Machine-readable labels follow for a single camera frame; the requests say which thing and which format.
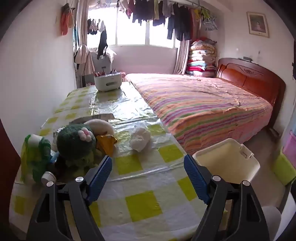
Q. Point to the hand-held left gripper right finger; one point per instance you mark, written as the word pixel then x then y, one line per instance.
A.
pixel 196 178

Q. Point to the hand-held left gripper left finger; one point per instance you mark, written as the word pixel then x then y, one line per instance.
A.
pixel 101 178

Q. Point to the white plastic bin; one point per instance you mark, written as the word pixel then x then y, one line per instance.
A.
pixel 222 157

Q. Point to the yellow snack packet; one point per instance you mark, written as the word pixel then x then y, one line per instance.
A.
pixel 105 144

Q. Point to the grey lace-trimmed sock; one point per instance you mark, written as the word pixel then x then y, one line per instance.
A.
pixel 140 139

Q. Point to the green plush toy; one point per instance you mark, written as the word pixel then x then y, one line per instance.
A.
pixel 75 142

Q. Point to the open cardboard medicine box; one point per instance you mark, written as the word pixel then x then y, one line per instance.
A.
pixel 92 117

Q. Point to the green plastic bag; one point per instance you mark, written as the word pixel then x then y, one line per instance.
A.
pixel 34 157

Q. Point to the bed with striped sheet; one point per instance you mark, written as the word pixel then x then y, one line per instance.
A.
pixel 198 104

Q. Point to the green plastic box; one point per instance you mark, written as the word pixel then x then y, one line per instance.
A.
pixel 284 169

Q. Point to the dark red door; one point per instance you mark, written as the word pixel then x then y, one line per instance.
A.
pixel 8 157

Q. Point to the white desktop storage caddy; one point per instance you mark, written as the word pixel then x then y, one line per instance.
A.
pixel 108 81

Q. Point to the pink plastic basket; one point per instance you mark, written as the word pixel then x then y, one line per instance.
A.
pixel 290 147

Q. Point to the wooden headboard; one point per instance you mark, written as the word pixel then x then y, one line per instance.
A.
pixel 252 76

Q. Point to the white appliance with lace cover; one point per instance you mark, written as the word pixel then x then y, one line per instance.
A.
pixel 108 61

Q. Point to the stack of folded quilts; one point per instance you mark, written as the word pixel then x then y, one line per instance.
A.
pixel 202 58

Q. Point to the striped beige curtain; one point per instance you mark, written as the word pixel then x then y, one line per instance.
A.
pixel 182 58

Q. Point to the black hanging garment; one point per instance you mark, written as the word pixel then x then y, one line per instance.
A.
pixel 103 44

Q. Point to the window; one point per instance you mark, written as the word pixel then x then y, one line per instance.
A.
pixel 131 32

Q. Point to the row of hanging clothes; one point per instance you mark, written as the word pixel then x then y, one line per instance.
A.
pixel 175 20

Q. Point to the orange hanging garment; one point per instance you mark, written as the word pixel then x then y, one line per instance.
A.
pixel 66 19

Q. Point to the framed wall picture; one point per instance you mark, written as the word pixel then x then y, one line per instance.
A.
pixel 257 24

